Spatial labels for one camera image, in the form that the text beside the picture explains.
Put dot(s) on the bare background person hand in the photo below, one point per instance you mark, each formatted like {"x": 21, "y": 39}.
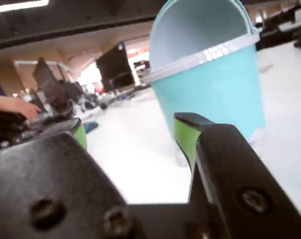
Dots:
{"x": 13, "y": 104}

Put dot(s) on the teal bin with dome lid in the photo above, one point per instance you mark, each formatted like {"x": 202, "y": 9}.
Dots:
{"x": 215, "y": 94}

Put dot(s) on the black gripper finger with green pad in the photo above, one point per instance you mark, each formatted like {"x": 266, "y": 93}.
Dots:
{"x": 235, "y": 174}
{"x": 41, "y": 174}

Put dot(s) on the small blue object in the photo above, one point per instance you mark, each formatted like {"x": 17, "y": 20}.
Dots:
{"x": 91, "y": 127}

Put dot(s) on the black overhead beam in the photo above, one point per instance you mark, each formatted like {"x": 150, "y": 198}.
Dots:
{"x": 65, "y": 20}

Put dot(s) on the black computer monitor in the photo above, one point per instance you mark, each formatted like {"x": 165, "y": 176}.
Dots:
{"x": 114, "y": 64}
{"x": 45, "y": 72}

